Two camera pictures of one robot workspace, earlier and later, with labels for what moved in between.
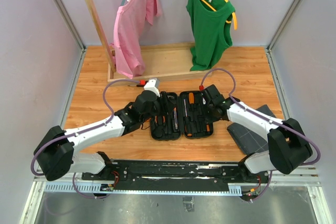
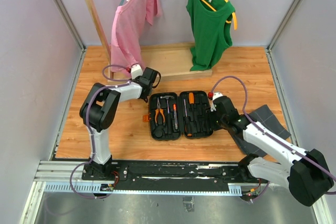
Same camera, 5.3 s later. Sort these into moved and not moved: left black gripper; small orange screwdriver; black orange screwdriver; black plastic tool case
Moved: left black gripper
Not moved: black plastic tool case; small orange screwdriver; black orange screwdriver
